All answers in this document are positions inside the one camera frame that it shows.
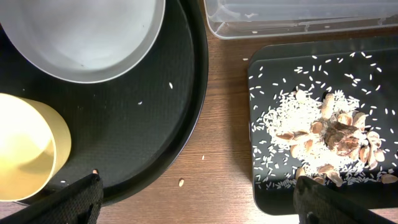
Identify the food scraps pile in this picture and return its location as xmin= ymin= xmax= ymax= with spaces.
xmin=263 ymin=87 xmax=397 ymax=187

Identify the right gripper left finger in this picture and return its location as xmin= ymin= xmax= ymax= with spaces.
xmin=1 ymin=173 xmax=104 ymax=224

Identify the black rectangular waste tray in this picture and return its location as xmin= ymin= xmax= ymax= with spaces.
xmin=248 ymin=36 xmax=397 ymax=215

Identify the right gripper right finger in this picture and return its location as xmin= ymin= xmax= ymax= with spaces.
xmin=293 ymin=176 xmax=393 ymax=224

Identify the grey round plate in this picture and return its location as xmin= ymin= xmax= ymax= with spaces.
xmin=1 ymin=0 xmax=166 ymax=83

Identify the yellow bowl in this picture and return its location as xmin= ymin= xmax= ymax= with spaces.
xmin=1 ymin=93 xmax=72 ymax=202

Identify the clear plastic waste bin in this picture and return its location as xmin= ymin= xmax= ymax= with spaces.
xmin=204 ymin=0 xmax=397 ymax=40

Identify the round black serving tray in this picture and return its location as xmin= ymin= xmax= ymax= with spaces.
xmin=1 ymin=1 xmax=208 ymax=205

